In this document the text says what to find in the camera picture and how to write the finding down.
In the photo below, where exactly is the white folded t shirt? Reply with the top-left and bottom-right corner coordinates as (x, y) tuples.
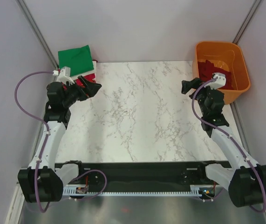
(71, 60), (97, 77)

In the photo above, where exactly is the pink red folded t shirt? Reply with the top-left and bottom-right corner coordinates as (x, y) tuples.
(60, 73), (96, 90)

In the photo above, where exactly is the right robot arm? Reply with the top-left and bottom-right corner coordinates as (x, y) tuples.
(181, 77), (266, 213)

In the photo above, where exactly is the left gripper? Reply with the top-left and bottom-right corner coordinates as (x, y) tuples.
(62, 76), (101, 108)

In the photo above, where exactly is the left aluminium frame post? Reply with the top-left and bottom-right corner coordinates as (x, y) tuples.
(16, 0), (59, 68)

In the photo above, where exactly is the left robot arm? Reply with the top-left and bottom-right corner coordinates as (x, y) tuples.
(18, 76), (102, 203)

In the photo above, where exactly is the green folded t shirt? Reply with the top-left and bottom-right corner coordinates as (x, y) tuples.
(58, 45), (94, 77)

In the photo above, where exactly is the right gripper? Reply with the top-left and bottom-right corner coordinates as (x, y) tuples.
(181, 77), (218, 116)

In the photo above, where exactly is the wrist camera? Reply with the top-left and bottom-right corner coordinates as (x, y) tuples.
(53, 67), (75, 85)
(208, 72), (226, 90)

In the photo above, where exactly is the right aluminium frame post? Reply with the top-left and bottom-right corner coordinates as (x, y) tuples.
(232, 0), (263, 45)

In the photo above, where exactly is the aluminium frame post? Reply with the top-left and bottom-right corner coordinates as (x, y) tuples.
(232, 0), (263, 45)
(16, 0), (59, 68)

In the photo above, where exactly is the orange plastic basket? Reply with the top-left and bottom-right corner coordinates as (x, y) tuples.
(192, 41), (251, 105)

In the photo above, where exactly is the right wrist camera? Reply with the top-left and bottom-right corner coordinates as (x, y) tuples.
(208, 72), (226, 90)

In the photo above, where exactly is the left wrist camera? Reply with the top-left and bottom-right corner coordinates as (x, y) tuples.
(53, 67), (75, 85)

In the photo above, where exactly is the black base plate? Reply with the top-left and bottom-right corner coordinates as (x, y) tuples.
(55, 161), (232, 193)

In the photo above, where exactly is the dark red t shirt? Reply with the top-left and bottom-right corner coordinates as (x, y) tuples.
(198, 60), (233, 90)

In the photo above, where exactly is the white slotted cable duct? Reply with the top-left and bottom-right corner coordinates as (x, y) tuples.
(62, 184), (216, 197)

